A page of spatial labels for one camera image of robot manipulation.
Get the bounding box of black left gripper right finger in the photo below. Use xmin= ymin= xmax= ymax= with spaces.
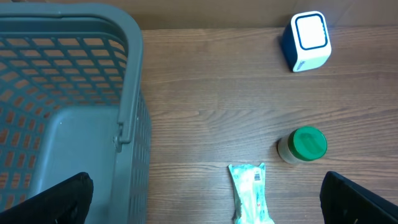
xmin=320 ymin=171 xmax=397 ymax=224

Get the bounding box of mint green wipes packet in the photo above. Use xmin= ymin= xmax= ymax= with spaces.
xmin=228 ymin=163 xmax=275 ymax=224

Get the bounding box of white barcode scanner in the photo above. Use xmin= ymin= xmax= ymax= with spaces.
xmin=280 ymin=11 xmax=331 ymax=72

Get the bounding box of green lid jar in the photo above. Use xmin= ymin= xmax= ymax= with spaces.
xmin=277 ymin=126 xmax=328 ymax=164

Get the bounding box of grey plastic mesh basket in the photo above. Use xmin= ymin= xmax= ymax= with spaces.
xmin=1 ymin=3 xmax=152 ymax=223

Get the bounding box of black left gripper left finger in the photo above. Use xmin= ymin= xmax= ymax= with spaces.
xmin=1 ymin=172 xmax=94 ymax=224

